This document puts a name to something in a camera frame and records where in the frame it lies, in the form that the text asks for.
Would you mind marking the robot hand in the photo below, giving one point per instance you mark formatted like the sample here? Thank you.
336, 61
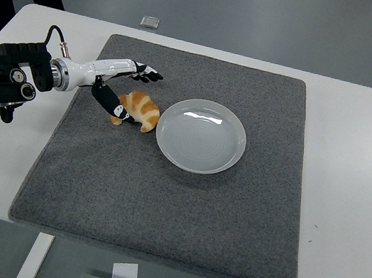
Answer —
90, 70

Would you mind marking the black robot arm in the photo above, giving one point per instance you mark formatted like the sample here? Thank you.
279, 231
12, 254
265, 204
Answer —
5, 78

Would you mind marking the square silver floor socket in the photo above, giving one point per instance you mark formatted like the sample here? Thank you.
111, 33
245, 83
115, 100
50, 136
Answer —
150, 22

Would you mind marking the golden croissant bread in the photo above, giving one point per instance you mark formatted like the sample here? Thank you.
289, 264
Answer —
145, 106

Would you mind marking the white table leg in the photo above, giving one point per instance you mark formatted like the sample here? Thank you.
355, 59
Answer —
34, 260

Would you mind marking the white round plate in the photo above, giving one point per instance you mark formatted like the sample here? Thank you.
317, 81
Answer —
200, 141

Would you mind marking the grey felt mat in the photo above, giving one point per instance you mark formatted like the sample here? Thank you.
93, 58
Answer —
159, 206

